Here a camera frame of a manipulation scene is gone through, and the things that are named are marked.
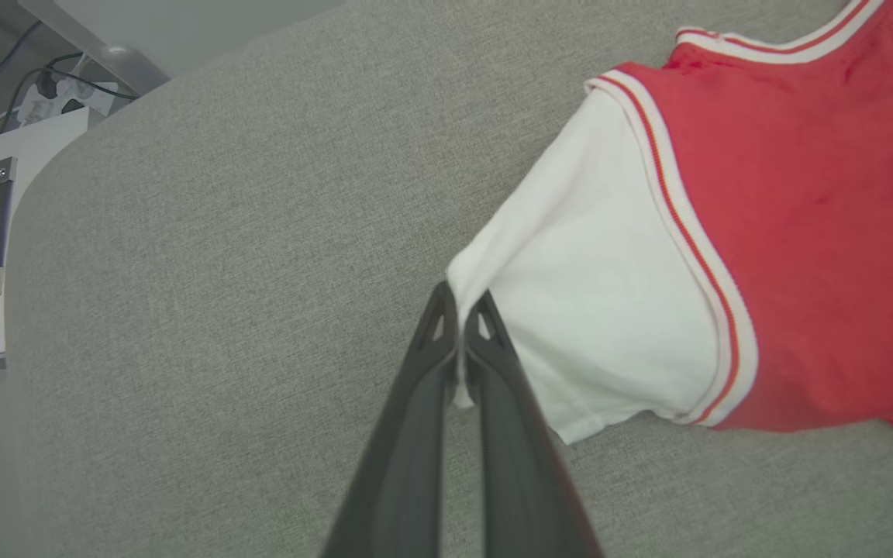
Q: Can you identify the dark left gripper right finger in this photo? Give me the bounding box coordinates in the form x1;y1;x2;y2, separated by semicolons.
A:
463;290;604;558

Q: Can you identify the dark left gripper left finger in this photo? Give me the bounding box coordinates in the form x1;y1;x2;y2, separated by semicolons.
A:
321;280;460;558

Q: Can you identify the red and white shirt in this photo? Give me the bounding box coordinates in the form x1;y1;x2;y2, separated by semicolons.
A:
445;0;893;448

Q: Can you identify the grey fabric sofa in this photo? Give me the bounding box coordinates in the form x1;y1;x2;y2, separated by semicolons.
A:
3;0;893;558

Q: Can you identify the white partition panel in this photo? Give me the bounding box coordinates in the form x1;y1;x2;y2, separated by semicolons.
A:
16;0;348;98

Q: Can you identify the grey metal panel foot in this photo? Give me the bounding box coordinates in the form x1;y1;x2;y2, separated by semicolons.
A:
96;43;174;98

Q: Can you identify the white power strip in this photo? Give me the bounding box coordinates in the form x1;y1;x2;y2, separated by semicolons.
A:
16;72;119;130

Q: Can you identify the white box with black handle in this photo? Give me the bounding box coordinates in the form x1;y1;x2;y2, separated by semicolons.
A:
0;107;92;370

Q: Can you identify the black cables and power strip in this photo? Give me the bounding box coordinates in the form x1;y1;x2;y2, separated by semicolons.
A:
0;50;142;134

